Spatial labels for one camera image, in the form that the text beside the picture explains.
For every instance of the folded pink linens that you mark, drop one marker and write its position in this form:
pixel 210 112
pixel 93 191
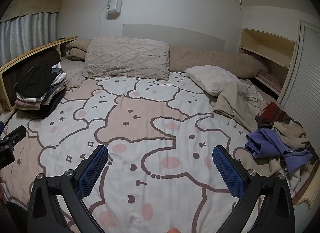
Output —
pixel 270 80

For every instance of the small beige pillow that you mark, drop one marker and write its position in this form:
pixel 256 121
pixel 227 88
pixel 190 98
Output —
pixel 76 49

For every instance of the purple garment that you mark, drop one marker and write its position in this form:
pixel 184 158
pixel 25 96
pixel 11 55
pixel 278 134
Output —
pixel 270 143

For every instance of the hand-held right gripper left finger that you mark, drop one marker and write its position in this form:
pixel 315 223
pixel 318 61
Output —
pixel 93 170

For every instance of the beige towel cloth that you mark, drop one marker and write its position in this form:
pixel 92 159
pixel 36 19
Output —
pixel 235 103

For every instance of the grey curtain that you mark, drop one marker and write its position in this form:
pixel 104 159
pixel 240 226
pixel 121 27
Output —
pixel 27 35

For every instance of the wooden bedside shelf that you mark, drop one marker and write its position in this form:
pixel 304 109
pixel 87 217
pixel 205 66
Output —
pixel 30 54

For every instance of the large textured beige pillow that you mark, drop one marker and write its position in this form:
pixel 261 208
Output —
pixel 127 57

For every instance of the crumpled beige garment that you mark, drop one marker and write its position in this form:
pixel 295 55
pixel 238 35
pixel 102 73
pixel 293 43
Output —
pixel 291 133

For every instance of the cream wall shelf cabinet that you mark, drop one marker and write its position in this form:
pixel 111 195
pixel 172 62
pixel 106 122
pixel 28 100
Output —
pixel 267 45

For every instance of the bear print bed sheet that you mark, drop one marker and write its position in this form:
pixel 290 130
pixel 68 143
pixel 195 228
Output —
pixel 160 123

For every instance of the long beige bolster pillow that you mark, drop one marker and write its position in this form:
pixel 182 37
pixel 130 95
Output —
pixel 225 60

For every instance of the white fluffy pillow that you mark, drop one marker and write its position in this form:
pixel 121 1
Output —
pixel 212 79

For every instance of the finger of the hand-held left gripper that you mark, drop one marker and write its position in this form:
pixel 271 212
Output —
pixel 15 134

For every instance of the dark brown cloth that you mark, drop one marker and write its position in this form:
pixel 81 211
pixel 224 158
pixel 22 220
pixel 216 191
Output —
pixel 30 65

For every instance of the beige textured blanket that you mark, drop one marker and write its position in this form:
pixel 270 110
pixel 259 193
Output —
pixel 72 72

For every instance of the beige curtain valance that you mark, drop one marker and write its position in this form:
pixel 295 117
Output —
pixel 35 2

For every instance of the white louvred door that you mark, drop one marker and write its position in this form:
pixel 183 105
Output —
pixel 303 72

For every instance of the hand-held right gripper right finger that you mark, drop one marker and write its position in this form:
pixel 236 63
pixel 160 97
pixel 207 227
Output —
pixel 228 170

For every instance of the dark red garment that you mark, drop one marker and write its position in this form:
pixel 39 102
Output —
pixel 271 113

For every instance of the stack of folded clothes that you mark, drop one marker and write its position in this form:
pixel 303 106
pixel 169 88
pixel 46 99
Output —
pixel 37 90

